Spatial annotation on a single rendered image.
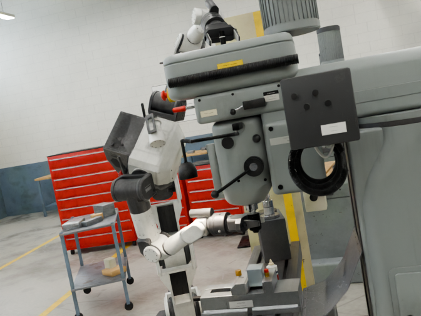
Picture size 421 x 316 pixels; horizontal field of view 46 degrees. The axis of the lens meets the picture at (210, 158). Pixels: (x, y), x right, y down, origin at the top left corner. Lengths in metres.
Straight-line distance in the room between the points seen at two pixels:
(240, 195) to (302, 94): 0.51
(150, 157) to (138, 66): 9.47
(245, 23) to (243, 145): 1.95
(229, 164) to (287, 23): 0.52
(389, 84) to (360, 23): 9.24
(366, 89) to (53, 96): 10.99
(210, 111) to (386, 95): 0.59
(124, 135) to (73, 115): 10.02
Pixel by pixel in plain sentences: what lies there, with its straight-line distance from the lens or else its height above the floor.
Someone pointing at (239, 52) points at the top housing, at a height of 1.85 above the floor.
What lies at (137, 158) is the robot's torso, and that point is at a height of 1.53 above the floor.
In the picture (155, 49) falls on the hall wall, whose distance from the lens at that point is 11.42.
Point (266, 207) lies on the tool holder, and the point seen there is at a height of 1.21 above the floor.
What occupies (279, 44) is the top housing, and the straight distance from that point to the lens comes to 1.72.
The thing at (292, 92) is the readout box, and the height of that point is 1.68.
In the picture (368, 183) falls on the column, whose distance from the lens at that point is 1.70.
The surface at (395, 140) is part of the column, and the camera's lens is 1.69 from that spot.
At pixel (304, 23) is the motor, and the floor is 1.90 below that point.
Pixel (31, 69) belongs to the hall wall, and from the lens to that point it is 12.66.
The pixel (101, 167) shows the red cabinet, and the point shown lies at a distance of 7.08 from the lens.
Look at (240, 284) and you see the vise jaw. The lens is 1.76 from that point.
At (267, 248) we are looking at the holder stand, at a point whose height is 1.03.
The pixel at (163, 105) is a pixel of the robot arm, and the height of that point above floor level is 1.73.
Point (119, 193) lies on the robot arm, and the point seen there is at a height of 1.41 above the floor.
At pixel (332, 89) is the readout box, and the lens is 1.47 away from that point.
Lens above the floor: 1.67
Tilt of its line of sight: 5 degrees down
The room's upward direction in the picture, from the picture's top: 10 degrees counter-clockwise
